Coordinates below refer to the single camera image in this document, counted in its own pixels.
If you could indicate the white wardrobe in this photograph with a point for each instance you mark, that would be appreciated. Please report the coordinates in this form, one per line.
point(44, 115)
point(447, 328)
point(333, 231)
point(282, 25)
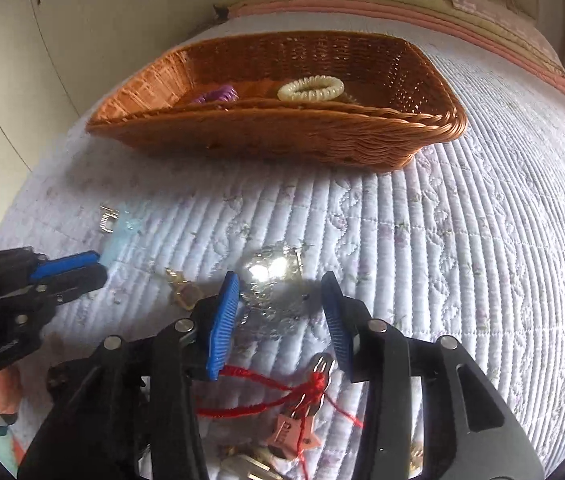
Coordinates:
point(62, 35)

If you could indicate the brown wicker basket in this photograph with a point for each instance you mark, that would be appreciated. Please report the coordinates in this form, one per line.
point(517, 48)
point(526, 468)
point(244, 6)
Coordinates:
point(272, 135)

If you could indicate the small silver clip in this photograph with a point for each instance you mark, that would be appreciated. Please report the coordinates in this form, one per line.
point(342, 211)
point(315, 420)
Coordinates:
point(107, 217)

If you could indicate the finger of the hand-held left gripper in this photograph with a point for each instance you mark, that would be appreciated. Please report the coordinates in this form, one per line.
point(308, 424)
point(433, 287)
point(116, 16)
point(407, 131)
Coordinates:
point(82, 280)
point(67, 262)

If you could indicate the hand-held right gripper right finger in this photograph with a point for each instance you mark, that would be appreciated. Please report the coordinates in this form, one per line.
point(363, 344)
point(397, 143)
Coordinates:
point(335, 325)

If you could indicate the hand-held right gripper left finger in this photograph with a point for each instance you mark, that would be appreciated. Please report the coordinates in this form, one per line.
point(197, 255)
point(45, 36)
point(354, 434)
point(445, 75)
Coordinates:
point(222, 325)

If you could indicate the small gold jewelry piece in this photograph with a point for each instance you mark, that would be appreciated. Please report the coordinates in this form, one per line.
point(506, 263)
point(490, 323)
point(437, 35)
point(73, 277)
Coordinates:
point(415, 456)

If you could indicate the folded pink blanket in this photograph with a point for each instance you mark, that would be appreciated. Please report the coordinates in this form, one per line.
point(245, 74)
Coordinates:
point(412, 15)

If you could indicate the silver crystal jewelry piece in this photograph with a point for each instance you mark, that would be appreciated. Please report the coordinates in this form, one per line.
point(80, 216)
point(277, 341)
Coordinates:
point(272, 280)

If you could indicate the pink floral pillow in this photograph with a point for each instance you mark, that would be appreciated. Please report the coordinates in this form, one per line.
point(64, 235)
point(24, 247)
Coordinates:
point(482, 1)

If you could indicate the gold metal hair clip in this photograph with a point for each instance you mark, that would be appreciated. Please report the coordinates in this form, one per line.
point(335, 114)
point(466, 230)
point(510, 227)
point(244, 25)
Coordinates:
point(247, 462)

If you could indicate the white quilted bedspread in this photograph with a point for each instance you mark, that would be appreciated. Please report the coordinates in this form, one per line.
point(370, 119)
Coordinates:
point(462, 270)

